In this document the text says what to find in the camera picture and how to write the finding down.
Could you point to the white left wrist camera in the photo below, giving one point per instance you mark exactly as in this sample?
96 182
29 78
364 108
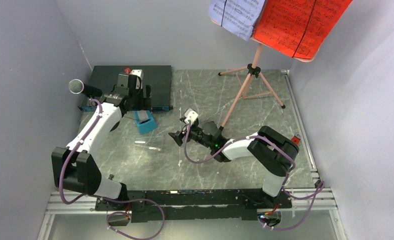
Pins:
135 78

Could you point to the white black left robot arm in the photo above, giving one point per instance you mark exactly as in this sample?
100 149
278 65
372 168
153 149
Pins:
74 167

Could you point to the blue sheet music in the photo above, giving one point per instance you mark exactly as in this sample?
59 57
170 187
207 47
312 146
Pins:
236 16

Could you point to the red handled tool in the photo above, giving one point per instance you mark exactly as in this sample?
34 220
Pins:
296 139

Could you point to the blue metronome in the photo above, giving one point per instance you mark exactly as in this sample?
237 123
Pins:
145 121

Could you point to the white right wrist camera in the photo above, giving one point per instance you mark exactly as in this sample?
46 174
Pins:
192 115

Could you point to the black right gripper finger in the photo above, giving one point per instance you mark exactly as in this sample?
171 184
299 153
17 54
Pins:
185 120
177 137

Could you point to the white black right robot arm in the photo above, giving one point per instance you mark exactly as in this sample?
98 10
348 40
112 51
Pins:
274 151

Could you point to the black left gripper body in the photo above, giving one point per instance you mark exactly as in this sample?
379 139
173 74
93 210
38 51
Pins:
139 103

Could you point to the clear plastic metronome cover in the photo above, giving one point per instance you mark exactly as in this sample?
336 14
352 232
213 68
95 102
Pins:
154 143

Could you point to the aluminium frame rail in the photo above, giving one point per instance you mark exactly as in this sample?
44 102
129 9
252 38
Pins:
258 167

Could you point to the red sheet music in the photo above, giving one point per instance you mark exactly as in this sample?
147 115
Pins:
297 28

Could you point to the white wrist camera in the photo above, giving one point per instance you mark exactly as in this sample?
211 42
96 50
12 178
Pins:
135 78
192 115

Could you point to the black microphone on round stand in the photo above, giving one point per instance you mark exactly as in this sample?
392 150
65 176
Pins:
76 86

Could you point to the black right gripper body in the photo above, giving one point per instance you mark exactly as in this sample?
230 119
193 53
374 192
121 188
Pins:
195 134

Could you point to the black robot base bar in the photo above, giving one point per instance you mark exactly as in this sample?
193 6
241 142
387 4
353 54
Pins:
154 205

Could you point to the black blue network switch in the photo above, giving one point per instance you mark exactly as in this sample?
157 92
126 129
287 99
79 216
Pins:
159 77

